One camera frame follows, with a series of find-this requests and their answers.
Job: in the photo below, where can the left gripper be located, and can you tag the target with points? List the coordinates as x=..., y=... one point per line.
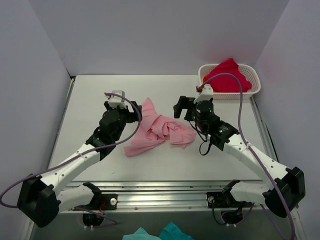
x=131, y=113

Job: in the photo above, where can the red t-shirt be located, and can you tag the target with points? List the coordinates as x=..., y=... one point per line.
x=226, y=83

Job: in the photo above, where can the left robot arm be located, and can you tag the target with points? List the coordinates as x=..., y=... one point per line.
x=40, y=194

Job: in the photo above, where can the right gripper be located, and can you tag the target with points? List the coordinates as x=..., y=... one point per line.
x=188, y=109

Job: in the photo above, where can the pink t-shirt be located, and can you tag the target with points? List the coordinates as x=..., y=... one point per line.
x=155, y=129

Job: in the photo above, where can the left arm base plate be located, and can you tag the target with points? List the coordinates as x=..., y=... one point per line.
x=103, y=202

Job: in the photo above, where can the aluminium rail frame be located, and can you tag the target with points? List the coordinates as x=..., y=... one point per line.
x=161, y=185

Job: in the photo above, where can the white plastic basket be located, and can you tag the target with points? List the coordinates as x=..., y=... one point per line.
x=249, y=73

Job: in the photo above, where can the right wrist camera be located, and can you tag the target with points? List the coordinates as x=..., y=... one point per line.
x=205, y=93

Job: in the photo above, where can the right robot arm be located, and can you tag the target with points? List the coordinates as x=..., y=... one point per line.
x=281, y=189

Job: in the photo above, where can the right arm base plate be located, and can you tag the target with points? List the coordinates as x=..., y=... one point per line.
x=220, y=200

